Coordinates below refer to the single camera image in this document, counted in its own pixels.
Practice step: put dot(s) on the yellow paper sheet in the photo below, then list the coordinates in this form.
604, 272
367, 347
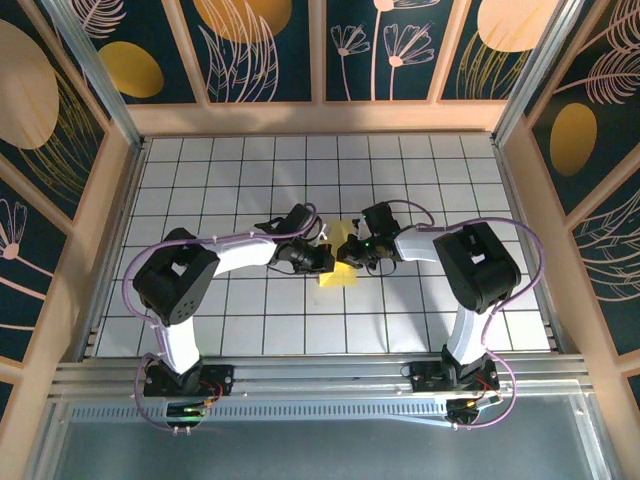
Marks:
340, 280

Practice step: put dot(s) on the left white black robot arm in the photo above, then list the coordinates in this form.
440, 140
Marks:
175, 280

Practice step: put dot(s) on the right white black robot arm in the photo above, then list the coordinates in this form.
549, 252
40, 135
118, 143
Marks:
475, 270

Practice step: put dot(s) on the white grid mat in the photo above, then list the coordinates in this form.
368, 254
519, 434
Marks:
200, 150

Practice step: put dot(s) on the black connector board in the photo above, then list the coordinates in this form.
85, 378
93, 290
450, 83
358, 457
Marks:
187, 410

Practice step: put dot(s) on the grey metal tray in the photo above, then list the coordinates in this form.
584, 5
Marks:
320, 450

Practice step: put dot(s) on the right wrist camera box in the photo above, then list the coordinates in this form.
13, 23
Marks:
358, 226

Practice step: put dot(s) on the aluminium frame rail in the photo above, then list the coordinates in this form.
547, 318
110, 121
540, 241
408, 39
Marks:
320, 372

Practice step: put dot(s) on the aluminium side rail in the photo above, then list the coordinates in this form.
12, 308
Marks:
512, 200
126, 200

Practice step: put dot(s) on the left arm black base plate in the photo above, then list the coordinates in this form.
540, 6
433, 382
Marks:
222, 375

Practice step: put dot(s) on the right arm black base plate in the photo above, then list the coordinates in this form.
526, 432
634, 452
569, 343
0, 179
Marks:
422, 380

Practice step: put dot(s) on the aluminium corner post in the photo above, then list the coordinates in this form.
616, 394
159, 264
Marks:
95, 75
535, 70

